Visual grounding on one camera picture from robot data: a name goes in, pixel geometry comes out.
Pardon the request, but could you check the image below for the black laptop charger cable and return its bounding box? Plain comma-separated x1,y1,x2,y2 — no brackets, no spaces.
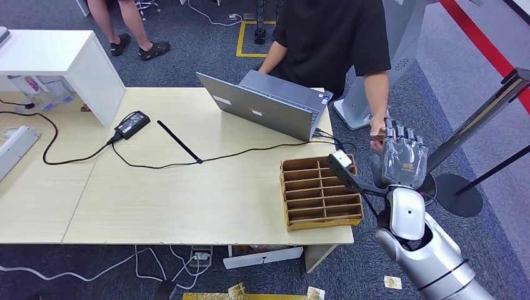
111,128,346,170

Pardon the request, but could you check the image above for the wooden card holder tray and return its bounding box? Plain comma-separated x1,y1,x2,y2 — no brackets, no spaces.
279,154,364,232

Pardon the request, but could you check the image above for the white kiosk stand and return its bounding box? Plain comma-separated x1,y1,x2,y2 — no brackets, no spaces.
333,0,428,131

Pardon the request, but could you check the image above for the white floor cable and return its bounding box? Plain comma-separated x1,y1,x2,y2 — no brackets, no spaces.
188,0,244,27
134,245,201,291
0,247,169,283

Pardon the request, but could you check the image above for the black power adapter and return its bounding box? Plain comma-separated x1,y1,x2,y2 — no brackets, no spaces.
114,110,151,141

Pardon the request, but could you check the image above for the black stand post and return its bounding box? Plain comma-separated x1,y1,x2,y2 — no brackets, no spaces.
253,0,267,46

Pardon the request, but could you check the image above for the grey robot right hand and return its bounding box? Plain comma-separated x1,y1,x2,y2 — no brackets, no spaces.
369,117,429,189

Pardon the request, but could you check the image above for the white power strip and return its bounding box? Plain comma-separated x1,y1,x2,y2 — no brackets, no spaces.
0,126,41,182

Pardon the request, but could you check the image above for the floor power socket strip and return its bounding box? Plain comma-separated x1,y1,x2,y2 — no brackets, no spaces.
190,246,214,268

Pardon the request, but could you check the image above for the grey laptop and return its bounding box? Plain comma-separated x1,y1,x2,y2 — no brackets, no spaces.
196,69,334,143

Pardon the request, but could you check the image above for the white board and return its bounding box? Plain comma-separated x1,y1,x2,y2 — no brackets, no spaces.
223,247,304,271

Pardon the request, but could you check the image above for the yellow floor tape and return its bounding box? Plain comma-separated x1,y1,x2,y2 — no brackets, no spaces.
236,19,277,58

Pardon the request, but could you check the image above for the person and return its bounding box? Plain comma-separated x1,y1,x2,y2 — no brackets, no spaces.
257,0,392,152
87,0,171,62

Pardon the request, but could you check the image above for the person's left hand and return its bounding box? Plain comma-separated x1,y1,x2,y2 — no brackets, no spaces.
368,116,387,152

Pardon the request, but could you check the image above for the office chair base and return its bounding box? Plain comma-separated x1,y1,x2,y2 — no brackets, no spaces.
136,0,161,21

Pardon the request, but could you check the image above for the black mains cable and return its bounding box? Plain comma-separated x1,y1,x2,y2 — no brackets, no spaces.
0,111,123,166

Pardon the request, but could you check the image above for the black plug cable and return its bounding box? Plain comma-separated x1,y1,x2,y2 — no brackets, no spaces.
0,98,36,111

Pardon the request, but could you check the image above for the black strap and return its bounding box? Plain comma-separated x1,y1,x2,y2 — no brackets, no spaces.
156,120,204,164

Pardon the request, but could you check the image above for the black stanchion with disc base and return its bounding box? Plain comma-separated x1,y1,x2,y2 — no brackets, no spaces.
434,144,530,218

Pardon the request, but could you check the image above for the wooden table leg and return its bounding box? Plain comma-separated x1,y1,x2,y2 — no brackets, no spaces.
304,244,339,274

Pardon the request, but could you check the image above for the clear plastic bottle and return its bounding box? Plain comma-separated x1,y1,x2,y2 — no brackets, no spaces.
8,75,57,113
39,76,76,104

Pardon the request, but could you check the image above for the white desk shelf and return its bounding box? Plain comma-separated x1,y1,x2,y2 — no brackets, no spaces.
0,29,126,128

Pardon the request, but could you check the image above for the silver black stanchion post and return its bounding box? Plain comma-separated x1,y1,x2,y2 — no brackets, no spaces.
416,67,530,199

